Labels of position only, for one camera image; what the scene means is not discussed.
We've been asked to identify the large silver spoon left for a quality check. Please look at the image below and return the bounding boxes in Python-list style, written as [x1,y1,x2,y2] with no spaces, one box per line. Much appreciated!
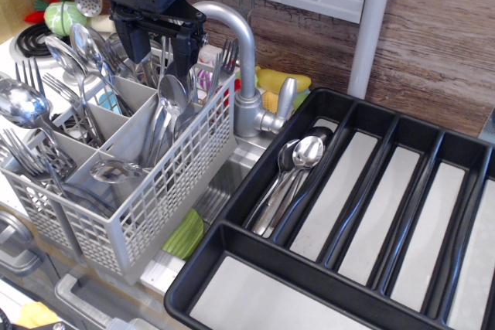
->
[1,78,77,178]

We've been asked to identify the silver fork back right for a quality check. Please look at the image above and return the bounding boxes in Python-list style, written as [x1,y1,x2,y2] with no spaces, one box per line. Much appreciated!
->
[203,39,239,104]

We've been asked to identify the dark spoon in tray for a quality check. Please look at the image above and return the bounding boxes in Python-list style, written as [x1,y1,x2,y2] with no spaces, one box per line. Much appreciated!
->
[244,139,299,227]

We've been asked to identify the silver spoon in tray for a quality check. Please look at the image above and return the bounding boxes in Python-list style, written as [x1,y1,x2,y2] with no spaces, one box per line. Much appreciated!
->
[252,135,325,236]

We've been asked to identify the silver faucet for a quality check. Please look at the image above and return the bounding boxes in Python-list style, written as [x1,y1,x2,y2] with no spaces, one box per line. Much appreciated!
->
[193,1,297,138]

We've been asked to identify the silver spoon lying in basket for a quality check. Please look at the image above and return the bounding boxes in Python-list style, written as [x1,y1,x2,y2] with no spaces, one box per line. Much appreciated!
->
[90,158,143,184]

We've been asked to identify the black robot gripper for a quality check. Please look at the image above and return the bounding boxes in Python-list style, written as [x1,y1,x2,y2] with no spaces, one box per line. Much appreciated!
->
[109,0,207,80]

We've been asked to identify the silver fork left rear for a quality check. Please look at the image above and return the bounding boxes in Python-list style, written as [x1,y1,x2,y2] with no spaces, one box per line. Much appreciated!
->
[15,57,46,97]

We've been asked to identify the black cutlery tray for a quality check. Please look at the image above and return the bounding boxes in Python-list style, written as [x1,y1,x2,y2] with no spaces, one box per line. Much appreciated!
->
[164,88,494,329]

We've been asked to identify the silver fork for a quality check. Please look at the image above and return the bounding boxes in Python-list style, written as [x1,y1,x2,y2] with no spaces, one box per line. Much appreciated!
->
[15,57,46,97]
[203,39,239,104]
[1,130,82,260]

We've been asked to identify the tall silver spoon back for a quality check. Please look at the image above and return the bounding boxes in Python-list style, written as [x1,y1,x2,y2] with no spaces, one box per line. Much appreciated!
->
[45,36,104,146]

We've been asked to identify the silver fork front left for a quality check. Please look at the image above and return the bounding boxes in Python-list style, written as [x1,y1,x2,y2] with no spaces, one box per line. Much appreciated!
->
[1,130,82,260]

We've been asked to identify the green toy vegetable slice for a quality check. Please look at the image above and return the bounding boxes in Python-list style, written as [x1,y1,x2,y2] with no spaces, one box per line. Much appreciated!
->
[162,208,204,260]

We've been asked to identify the grey plastic cutlery basket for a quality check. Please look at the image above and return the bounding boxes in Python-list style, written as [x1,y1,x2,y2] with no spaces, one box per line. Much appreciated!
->
[2,78,237,284]

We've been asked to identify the green toy cabbage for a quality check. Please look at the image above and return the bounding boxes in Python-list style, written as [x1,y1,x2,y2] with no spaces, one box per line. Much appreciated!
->
[43,1,87,36]

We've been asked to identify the small silver spoon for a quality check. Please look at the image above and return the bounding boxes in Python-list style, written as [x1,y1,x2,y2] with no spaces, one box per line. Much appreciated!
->
[144,74,188,168]

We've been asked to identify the black stove coil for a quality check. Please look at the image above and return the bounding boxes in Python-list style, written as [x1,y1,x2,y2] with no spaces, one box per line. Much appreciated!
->
[15,22,52,58]

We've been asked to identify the white metal pole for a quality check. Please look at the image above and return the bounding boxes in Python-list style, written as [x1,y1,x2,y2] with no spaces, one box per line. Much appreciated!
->
[347,0,387,99]

